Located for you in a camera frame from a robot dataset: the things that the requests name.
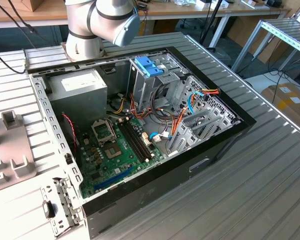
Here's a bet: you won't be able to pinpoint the grey metal disk bay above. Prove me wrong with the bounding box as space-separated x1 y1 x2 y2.
164 104 242 159

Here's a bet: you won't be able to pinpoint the white board power connector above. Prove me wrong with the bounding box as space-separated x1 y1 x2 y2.
140 131 152 148

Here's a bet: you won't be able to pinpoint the black RAM slot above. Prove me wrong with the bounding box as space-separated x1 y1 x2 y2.
123 121 146 162
129 119 153 159
119 122 143 163
126 120 149 161

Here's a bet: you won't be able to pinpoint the grey metal drive cage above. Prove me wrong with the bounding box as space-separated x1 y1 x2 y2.
126 53 191 114

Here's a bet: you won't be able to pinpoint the green motherboard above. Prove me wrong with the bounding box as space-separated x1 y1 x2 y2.
78 116 165 200

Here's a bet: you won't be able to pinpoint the CPU socket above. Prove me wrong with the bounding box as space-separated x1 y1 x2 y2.
102 142 123 162

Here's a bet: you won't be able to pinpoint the metal socket cover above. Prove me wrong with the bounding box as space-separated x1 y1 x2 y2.
90 118 117 147

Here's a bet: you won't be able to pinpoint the blue plastic drive latch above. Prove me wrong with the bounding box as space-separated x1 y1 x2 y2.
134 56 165 79

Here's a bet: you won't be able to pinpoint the black open PC case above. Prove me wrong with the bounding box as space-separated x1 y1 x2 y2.
26 46 257 240

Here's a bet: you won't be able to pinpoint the blue expansion slot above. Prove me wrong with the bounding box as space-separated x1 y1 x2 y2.
93 166 135 191

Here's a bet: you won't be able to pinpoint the grey power supply unit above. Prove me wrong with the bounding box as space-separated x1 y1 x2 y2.
46 67 108 126

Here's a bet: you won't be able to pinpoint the black tripod stand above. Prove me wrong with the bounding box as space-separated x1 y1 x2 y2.
198 0 225 51

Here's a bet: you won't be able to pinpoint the black plastic case latch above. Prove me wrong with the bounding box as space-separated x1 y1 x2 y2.
41 200 57 219

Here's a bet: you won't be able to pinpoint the cardboard box yellow tape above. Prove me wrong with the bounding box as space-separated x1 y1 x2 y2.
261 83 300 131

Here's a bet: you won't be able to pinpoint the grey plastic parts rack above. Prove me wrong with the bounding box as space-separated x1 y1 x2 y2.
0 110 37 195

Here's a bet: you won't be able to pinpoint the aluminium slat table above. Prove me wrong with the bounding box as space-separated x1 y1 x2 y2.
231 18 300 73

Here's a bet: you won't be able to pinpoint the small brown cardboard box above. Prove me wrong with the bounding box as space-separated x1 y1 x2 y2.
21 0 45 13

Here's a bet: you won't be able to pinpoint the orange black wire bundle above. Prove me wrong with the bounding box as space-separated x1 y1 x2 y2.
128 82 177 126

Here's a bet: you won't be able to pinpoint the blue wire with white plug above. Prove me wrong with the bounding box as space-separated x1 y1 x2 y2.
148 131 171 144

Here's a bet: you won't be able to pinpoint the yellow black power wires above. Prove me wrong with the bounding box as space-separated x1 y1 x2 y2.
107 96 128 115

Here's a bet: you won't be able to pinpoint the blue data wire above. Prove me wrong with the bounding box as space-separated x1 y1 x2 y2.
186 91 204 116

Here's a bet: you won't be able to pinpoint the red black fan wire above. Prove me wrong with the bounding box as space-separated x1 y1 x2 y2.
61 112 79 149

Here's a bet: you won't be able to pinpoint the wooden desk white frame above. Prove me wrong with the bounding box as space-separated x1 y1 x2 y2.
139 0 292 50
0 0 69 30

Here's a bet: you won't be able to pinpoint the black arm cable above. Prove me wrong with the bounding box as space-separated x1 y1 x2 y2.
0 0 45 75

